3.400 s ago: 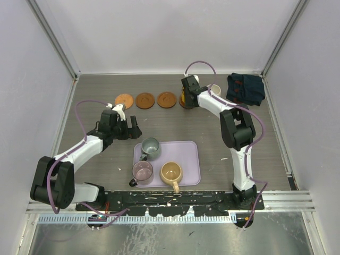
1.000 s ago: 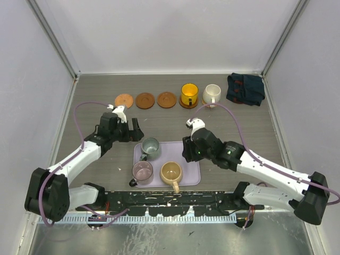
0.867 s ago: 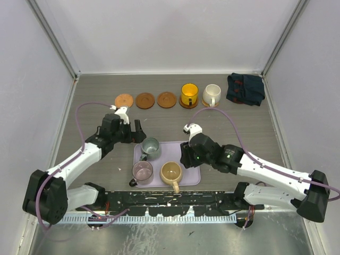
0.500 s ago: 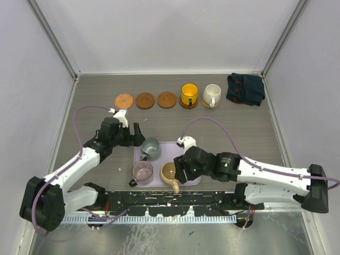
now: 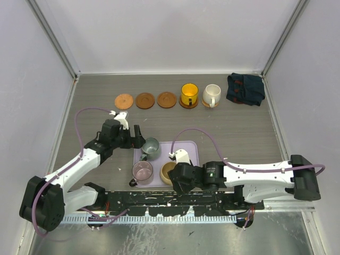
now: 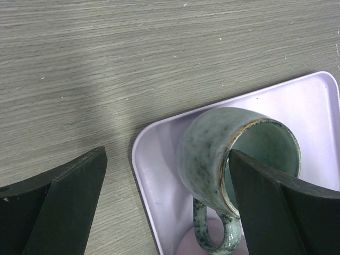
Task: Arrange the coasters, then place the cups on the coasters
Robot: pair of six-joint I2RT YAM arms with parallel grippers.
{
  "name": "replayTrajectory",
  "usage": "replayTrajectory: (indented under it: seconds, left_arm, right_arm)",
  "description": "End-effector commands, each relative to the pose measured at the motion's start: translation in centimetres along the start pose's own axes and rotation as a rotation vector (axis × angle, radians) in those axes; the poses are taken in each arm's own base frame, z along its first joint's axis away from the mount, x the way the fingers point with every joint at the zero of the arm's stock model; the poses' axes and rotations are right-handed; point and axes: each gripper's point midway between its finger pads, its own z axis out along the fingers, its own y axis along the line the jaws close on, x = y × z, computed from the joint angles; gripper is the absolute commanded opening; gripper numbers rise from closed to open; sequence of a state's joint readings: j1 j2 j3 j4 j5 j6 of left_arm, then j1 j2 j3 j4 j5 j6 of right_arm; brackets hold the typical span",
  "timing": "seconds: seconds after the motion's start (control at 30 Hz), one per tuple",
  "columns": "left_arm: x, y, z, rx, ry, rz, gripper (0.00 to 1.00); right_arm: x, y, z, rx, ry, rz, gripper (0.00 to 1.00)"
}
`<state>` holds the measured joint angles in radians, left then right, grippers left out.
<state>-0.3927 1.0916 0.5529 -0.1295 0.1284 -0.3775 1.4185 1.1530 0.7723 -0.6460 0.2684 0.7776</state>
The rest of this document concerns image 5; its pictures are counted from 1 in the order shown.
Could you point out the beige ceramic mug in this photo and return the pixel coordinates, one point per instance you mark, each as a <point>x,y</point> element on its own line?
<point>164,172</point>

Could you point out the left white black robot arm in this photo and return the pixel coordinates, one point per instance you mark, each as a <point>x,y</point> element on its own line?
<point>48,199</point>

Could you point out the yellow glass cup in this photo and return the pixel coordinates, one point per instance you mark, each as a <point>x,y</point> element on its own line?
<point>189,93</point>

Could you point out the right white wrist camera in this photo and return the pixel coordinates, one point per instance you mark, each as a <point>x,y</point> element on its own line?
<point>180,156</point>

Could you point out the pink ceramic mug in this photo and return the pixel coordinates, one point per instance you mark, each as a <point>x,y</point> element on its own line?
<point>143,174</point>

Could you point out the white speckled ceramic mug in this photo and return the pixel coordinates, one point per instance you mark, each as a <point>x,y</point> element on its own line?
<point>212,94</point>

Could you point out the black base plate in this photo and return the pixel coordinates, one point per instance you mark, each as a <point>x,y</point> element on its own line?
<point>168,203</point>

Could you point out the lavender plastic tray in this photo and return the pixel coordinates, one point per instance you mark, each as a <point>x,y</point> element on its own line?
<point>158,163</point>

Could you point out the woven rattan coaster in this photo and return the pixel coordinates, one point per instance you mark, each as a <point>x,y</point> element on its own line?
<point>123,101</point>
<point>207,105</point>

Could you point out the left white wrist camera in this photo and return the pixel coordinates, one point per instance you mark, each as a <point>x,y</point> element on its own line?
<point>122,117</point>

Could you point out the white slotted cable duct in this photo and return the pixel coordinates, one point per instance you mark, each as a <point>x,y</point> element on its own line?
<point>190,218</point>

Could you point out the grey ceramic mug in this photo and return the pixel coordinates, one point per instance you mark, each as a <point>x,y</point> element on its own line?
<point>151,150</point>

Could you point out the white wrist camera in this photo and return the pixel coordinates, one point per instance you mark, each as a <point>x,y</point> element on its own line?
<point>180,156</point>
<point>122,117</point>

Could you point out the dark blue folded cloth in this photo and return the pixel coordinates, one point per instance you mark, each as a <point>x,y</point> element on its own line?
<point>245,89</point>

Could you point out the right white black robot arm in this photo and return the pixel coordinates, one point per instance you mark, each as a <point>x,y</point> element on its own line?
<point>251,183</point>

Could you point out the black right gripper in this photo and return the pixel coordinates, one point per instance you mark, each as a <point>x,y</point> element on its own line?
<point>184,187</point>

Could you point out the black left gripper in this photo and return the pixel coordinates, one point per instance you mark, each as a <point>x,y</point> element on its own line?
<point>132,142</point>

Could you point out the brown wooden coaster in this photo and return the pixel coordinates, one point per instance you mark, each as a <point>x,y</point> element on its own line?
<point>145,100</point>
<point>166,99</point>
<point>188,106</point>

